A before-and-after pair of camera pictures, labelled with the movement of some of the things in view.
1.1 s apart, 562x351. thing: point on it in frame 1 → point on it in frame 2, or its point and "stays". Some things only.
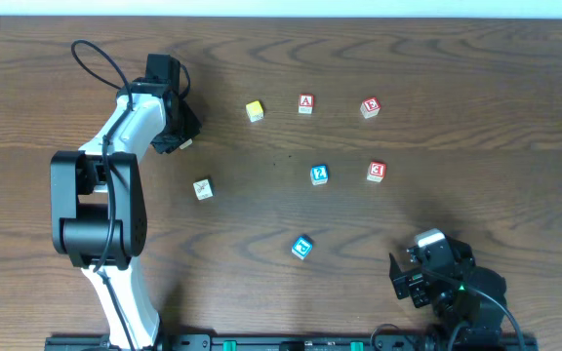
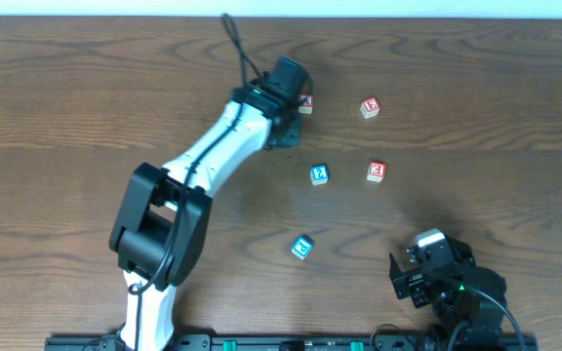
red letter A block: (306, 103) stays
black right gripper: (409, 281) stays
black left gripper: (175, 137) → (290, 129)
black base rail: (246, 342) stays
